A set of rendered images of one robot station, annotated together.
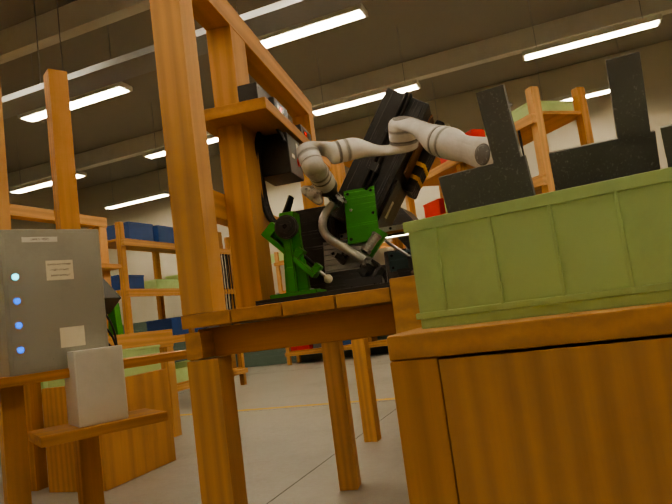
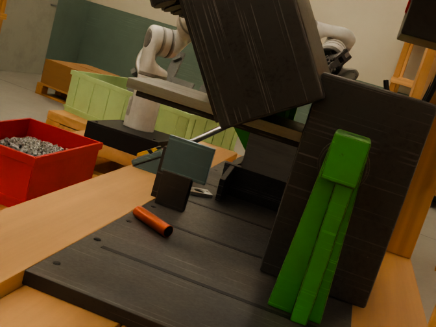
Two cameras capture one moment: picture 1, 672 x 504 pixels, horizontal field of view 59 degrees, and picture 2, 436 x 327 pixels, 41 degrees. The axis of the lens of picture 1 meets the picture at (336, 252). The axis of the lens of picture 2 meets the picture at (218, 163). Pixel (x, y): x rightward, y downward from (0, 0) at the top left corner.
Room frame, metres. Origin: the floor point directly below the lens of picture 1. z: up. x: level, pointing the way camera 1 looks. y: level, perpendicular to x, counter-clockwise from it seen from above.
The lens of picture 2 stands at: (3.41, -0.20, 1.24)
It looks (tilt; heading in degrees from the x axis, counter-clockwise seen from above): 11 degrees down; 179
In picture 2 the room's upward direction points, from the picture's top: 16 degrees clockwise
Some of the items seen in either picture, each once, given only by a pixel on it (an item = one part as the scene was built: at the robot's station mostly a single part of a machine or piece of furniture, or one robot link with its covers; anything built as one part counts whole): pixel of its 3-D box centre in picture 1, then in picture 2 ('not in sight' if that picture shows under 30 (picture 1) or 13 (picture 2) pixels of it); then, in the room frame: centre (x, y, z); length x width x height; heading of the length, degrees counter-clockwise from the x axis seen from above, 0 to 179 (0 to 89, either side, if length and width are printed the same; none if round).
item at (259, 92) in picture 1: (255, 100); not in sight; (1.98, 0.21, 1.59); 0.15 x 0.07 x 0.07; 168
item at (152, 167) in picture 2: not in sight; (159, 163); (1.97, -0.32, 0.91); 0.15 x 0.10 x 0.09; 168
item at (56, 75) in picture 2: not in sight; (96, 91); (-3.90, -1.80, 0.22); 1.20 x 0.81 x 0.44; 65
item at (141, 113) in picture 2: not in sight; (145, 102); (1.53, -0.45, 0.99); 0.09 x 0.09 x 0.17; 73
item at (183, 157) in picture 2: (402, 269); (183, 175); (2.27, -0.24, 0.97); 0.10 x 0.02 x 0.14; 78
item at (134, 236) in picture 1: (175, 312); not in sight; (7.81, 2.19, 1.14); 2.45 x 0.55 x 2.28; 160
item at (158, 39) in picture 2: not in sight; (157, 54); (1.52, -0.46, 1.15); 0.09 x 0.09 x 0.17; 29
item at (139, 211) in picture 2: not in sight; (152, 220); (2.42, -0.27, 0.91); 0.09 x 0.02 x 0.02; 47
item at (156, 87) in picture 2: (381, 234); (233, 113); (2.28, -0.18, 1.11); 0.39 x 0.16 x 0.03; 78
